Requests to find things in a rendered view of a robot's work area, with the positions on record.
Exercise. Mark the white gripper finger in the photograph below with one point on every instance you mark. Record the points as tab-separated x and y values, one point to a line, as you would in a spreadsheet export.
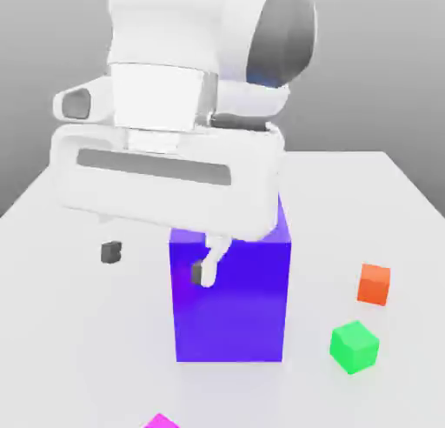
212	261
111	252

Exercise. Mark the small magenta cube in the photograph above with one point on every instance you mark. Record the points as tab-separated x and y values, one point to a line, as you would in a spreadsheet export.
160	421

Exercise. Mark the small green cube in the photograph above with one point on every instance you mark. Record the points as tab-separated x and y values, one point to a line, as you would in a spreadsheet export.
354	348

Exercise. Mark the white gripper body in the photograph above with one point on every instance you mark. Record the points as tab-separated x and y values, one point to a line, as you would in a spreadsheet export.
146	198

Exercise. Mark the small orange cube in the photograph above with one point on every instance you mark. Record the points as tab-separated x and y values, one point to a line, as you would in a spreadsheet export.
373	286

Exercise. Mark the large blue box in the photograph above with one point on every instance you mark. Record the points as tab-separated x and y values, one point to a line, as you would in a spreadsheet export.
236	309

